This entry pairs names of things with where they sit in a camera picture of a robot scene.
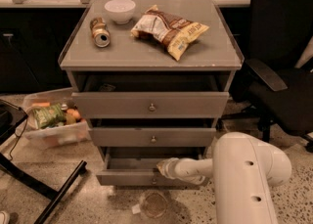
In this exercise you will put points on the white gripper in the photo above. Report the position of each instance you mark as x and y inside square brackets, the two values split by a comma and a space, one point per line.
[177, 168]

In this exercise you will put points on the grey bottom drawer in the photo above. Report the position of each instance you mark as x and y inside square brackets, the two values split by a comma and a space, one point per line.
[137, 166]

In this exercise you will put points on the grey drawer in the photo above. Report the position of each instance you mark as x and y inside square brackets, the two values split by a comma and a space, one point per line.
[137, 166]
[130, 95]
[157, 132]

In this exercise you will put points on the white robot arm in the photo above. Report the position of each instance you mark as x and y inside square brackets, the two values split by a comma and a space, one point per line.
[243, 169]

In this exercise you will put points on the grey top drawer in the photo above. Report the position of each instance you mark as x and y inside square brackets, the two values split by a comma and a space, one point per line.
[130, 95]

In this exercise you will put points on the grey middle drawer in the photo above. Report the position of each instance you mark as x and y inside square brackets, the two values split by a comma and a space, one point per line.
[157, 132]

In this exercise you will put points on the grey drawer cabinet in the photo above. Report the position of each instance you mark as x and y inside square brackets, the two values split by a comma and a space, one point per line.
[214, 54]

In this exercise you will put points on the orange fruit in bin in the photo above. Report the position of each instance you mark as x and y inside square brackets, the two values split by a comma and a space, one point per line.
[74, 113]

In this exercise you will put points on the clear plastic storage bin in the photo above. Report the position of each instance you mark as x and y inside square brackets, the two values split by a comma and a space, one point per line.
[52, 136]

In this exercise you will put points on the green snack bag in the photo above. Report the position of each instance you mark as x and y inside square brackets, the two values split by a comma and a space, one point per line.
[49, 116]

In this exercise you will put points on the brown yellow chip bag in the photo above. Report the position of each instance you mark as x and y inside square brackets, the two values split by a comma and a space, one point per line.
[173, 32]

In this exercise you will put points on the black office chair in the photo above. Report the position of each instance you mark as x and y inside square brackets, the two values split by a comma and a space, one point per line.
[276, 78]

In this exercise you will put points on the gold soda can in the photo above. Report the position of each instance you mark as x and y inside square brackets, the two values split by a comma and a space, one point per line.
[100, 33]

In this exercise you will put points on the white ceramic bowl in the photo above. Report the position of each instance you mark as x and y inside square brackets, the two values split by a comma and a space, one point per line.
[120, 11]

